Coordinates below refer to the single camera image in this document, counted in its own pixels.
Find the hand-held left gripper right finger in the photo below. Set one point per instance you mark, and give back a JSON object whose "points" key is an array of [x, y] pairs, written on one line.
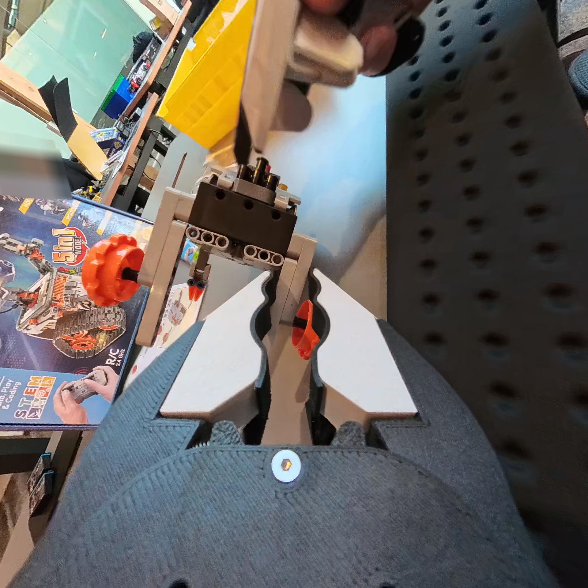
{"points": [[367, 367]]}

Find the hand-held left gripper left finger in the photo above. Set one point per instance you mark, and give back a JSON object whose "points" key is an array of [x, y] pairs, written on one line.
{"points": [[216, 367]]}

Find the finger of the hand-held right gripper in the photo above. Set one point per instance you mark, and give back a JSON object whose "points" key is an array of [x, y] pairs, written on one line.
{"points": [[268, 55], [294, 108]]}

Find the grey toy robot model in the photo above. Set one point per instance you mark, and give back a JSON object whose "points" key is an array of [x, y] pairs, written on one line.
{"points": [[243, 216]]}

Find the grey desk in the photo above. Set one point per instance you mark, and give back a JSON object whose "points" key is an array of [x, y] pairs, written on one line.
{"points": [[340, 183]]}

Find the person's right hand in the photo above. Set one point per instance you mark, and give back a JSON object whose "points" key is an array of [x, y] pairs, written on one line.
{"points": [[379, 50]]}

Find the white instruction booklet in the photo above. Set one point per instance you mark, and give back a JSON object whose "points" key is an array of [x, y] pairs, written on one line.
{"points": [[177, 317]]}

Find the yellow plastic bin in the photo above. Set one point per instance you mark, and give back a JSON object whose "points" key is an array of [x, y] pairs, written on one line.
{"points": [[206, 78]]}

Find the green storage crate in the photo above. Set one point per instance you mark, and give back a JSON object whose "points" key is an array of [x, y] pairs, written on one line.
{"points": [[118, 82]]}

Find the blue storage crate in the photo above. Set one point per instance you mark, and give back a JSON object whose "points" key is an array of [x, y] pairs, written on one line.
{"points": [[120, 103]]}

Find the blue robot kit box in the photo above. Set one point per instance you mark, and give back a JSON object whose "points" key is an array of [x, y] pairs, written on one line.
{"points": [[46, 321]]}

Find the dark perforated panel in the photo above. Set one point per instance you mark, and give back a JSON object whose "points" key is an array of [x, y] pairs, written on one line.
{"points": [[482, 229]]}

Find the small black blue box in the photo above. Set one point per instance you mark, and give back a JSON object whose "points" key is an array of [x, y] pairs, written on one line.
{"points": [[43, 482]]}

